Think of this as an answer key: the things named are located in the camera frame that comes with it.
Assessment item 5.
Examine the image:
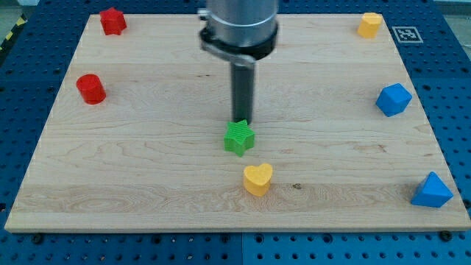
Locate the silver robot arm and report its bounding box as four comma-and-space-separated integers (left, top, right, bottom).
205, 0, 278, 47

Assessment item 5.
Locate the wooden board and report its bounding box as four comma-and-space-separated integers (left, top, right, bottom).
5, 14, 470, 233

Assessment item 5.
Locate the red cylinder block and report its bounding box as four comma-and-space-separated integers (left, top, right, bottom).
76, 74, 106, 105

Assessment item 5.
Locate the black clamp ring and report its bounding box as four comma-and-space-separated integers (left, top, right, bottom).
197, 8, 280, 68

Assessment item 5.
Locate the red star block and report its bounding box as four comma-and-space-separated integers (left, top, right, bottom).
99, 7, 127, 35

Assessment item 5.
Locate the yellow heart block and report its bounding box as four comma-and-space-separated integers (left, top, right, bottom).
243, 163, 273, 197

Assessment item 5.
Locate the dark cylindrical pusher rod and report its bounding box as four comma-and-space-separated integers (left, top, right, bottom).
230, 63, 255, 124

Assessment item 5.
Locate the blue triangle block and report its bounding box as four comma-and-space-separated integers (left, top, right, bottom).
411, 172, 453, 208

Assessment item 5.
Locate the yellow hexagon block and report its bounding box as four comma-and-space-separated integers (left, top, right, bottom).
357, 13, 383, 39

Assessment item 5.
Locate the green star block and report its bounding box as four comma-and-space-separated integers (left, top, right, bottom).
224, 120, 255, 157

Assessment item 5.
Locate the blue cube block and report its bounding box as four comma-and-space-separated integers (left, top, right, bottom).
375, 83, 412, 117

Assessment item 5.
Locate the white fiducial marker tag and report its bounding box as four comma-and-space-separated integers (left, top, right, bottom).
392, 26, 423, 43

